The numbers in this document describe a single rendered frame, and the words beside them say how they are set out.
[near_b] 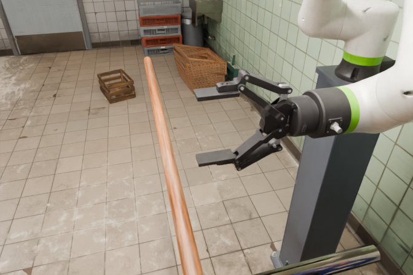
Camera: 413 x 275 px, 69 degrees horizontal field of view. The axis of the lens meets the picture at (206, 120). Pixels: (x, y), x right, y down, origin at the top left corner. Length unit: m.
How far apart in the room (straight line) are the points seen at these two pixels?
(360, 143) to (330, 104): 0.69
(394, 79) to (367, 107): 0.07
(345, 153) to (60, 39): 4.72
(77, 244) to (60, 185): 0.59
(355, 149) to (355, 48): 0.38
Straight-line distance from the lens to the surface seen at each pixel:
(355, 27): 1.07
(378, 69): 1.15
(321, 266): 0.57
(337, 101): 0.58
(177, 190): 0.60
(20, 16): 5.36
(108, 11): 5.19
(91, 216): 2.26
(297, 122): 0.55
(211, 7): 4.13
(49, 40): 5.38
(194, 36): 4.81
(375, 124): 0.63
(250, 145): 0.57
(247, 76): 0.48
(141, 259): 1.98
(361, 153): 1.29
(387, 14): 1.08
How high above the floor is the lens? 1.63
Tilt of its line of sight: 32 degrees down
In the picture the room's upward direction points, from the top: straight up
